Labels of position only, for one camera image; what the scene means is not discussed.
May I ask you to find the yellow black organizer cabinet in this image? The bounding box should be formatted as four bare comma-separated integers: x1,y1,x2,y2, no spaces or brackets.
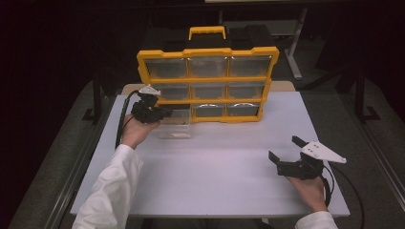
136,25,281,124

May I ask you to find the person's right hand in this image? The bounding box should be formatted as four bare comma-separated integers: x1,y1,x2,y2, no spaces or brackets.
286,176,330,214

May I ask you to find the person's left hand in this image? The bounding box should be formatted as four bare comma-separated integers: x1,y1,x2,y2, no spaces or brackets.
120,113,161,151

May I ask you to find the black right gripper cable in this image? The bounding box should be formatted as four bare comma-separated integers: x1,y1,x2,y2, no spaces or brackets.
320,164,366,229

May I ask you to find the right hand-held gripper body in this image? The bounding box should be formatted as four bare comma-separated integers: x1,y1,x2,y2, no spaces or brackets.
276,140,348,180

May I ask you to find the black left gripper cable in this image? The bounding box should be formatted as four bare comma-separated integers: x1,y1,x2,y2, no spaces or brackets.
115,89,141,150

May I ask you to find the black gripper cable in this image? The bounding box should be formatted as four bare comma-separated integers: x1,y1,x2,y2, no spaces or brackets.
115,89,141,150
320,164,366,229

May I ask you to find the clear plastic drawer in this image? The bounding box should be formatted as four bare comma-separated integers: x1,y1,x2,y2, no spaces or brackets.
155,109,193,140

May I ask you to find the black metal stand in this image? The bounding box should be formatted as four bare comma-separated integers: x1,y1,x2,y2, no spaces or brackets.
352,61,382,124
81,68,108,124

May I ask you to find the aluminium frame rail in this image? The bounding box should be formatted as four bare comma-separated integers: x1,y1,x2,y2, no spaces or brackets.
361,125,405,203
51,171,84,229

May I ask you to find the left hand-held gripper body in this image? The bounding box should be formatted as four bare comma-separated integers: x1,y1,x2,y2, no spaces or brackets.
130,84,164,125

